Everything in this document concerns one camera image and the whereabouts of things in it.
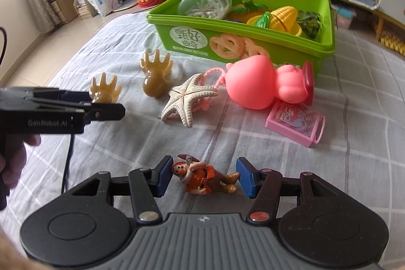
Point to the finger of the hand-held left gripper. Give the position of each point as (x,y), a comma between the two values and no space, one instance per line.
(63,95)
(106,113)

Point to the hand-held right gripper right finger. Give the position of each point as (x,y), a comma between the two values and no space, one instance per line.
(246,176)

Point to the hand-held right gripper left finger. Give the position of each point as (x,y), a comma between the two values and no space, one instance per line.
(163,176)

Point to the small amber claw clip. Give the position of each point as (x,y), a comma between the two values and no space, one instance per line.
(104,89)

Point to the orange cartoon figurine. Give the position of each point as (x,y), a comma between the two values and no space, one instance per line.
(202,180)

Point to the green plastic cookie box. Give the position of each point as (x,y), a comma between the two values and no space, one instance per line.
(196,39)

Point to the clear cotton swab jar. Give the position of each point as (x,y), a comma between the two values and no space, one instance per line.
(205,1)

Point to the yellow plastic bowl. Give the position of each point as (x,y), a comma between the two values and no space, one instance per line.
(292,29)

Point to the yellow toy corn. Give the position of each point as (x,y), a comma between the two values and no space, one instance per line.
(283,15)

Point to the person's left hand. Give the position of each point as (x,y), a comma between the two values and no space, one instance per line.
(14,168)

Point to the grey checked bed sheet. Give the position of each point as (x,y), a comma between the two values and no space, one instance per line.
(110,146)

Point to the large amber claw clip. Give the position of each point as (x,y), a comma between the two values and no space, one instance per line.
(153,81)

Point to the pink toy case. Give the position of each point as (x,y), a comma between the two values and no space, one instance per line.
(294,121)

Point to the beige starfish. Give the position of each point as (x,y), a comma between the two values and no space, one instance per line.
(185,97)

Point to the pink rubber squeeze toy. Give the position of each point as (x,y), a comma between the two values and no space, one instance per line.
(250,81)

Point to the white round fan base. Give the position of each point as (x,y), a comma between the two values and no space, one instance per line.
(126,6)

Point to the dark green toy lettuce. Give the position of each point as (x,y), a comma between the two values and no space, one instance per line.
(308,23)

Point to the clear plastic storage box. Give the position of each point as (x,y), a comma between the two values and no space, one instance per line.
(345,18)

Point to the yellow egg tray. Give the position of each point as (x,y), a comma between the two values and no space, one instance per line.
(394,42)

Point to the white cabinet drawer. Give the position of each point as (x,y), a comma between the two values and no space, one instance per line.
(392,2)

